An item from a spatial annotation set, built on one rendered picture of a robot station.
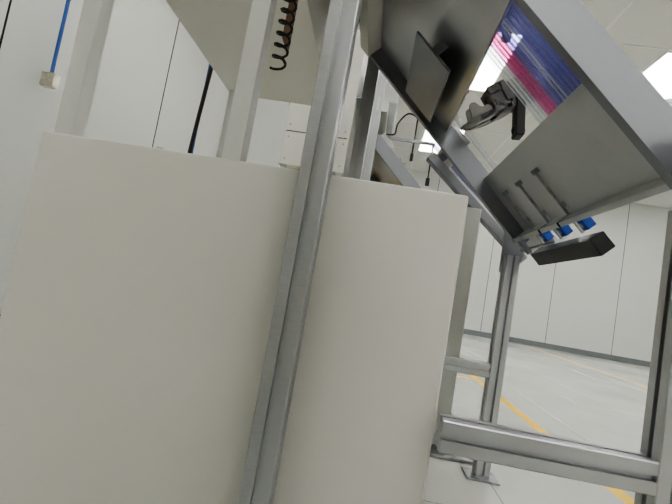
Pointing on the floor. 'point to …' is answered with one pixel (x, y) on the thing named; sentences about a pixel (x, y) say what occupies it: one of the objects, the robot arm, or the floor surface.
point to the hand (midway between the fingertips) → (467, 128)
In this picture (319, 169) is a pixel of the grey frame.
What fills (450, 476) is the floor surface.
